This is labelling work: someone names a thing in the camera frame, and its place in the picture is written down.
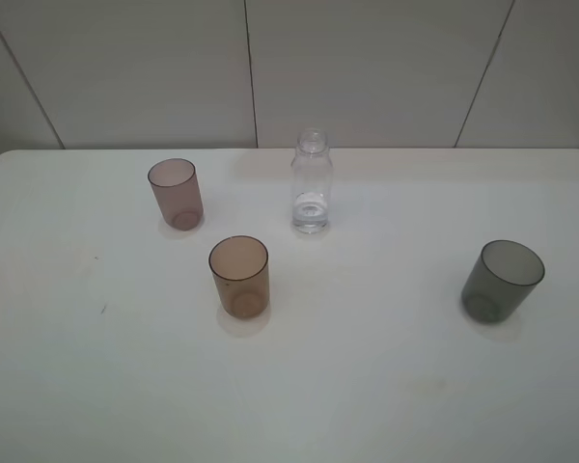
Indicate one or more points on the pink translucent plastic cup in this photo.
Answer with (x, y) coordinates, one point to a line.
(176, 189)

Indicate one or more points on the grey translucent plastic cup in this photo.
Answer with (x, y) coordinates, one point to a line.
(505, 273)

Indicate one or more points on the brown translucent plastic cup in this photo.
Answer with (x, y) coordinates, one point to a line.
(239, 266)

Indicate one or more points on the clear plastic water bottle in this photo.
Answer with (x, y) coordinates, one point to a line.
(312, 178)

